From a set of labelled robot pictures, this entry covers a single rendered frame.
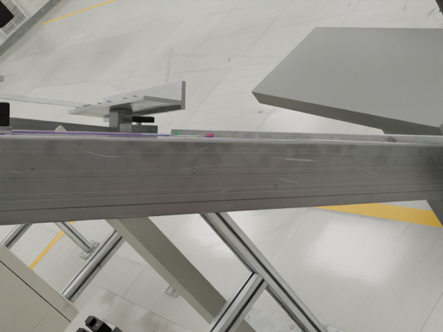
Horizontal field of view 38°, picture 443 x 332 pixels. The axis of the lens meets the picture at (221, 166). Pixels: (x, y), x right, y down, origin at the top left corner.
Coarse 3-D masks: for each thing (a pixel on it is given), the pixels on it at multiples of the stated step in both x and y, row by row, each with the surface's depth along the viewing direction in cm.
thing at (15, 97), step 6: (0, 96) 144; (6, 96) 145; (12, 96) 146; (18, 96) 147; (24, 96) 148; (36, 102) 150; (42, 102) 151; (48, 102) 152; (54, 102) 153; (60, 102) 154; (66, 102) 155; (72, 102) 156
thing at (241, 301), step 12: (252, 276) 150; (240, 288) 150; (252, 288) 148; (264, 288) 150; (228, 300) 149; (240, 300) 147; (252, 300) 149; (228, 312) 146; (240, 312) 148; (96, 324) 106; (108, 324) 108; (216, 324) 146; (228, 324) 145; (324, 324) 170
